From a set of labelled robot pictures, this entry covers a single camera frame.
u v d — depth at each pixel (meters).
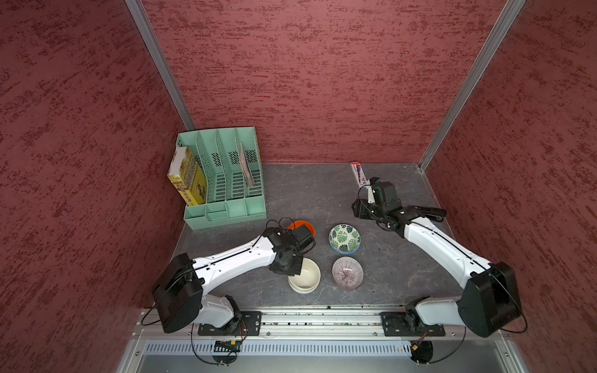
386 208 0.63
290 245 0.57
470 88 0.90
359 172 1.17
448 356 0.69
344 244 0.90
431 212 1.00
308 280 0.79
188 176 0.88
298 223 1.00
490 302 0.41
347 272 0.83
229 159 1.11
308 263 0.80
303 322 0.76
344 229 0.92
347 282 0.80
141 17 0.72
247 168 1.14
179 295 0.40
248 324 0.74
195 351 0.69
